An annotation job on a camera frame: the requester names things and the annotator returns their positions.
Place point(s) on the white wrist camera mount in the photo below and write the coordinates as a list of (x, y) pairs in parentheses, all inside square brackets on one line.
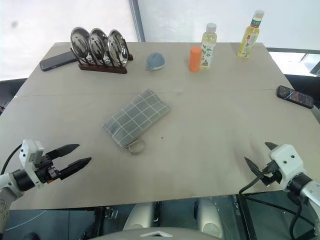
[(287, 162), (30, 152)]

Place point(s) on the grey checked pouch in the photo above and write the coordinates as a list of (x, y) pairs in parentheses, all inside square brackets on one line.
[(136, 116)]

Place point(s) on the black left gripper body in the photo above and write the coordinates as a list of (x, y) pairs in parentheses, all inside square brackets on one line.
[(46, 170)]

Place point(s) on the orange cylinder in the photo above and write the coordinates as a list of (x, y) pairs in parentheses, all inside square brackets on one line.
[(195, 60)]

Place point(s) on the dark wooden dish rack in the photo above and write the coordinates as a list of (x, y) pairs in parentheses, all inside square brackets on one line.
[(100, 67)]

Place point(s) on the silver right robot leg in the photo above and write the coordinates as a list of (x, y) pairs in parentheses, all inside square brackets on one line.
[(208, 215)]

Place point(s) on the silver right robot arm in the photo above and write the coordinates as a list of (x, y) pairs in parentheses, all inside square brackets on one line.
[(308, 191)]

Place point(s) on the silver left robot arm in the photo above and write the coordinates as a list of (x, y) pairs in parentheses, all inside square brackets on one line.
[(7, 183)]

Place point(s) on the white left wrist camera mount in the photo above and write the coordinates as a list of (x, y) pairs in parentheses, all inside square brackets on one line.
[(30, 152)]

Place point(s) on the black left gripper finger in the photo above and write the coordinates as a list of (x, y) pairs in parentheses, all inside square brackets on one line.
[(75, 166), (63, 150)]

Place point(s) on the black metal table frame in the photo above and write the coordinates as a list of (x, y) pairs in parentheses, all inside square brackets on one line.
[(270, 210)]

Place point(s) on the grey window pillar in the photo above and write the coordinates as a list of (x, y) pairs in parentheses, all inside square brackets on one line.
[(137, 20)]

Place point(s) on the grey blue fabric cap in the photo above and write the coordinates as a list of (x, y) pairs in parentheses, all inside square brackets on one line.
[(155, 61)]

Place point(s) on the black smartphone with lit screen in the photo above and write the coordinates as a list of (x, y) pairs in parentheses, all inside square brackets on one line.
[(295, 96)]

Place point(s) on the round stainless steel plate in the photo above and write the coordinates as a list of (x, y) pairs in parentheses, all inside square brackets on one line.
[(117, 47), (98, 45), (80, 42)]

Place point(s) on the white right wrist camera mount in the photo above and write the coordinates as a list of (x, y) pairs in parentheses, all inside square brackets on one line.
[(287, 162)]

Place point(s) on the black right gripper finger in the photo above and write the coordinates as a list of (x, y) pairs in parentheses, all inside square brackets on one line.
[(271, 145), (253, 166)]

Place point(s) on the yellow drink bottle green label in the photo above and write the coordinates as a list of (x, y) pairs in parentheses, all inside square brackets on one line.
[(248, 40)]

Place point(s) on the silver left robot leg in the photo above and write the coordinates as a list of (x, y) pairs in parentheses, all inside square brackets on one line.
[(138, 217)]

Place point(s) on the silver robot leg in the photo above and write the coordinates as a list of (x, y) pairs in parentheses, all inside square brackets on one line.
[(208, 215), (138, 217)]

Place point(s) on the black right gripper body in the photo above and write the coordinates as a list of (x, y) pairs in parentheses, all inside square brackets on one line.
[(272, 175)]

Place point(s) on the grey robot torso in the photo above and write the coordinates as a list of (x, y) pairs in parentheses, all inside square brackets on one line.
[(155, 235)]

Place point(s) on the black smartphone with dark screen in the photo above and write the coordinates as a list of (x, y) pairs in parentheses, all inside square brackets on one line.
[(58, 61)]

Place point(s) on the yellow drink bottle leaf label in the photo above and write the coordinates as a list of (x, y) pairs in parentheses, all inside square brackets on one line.
[(208, 47)]

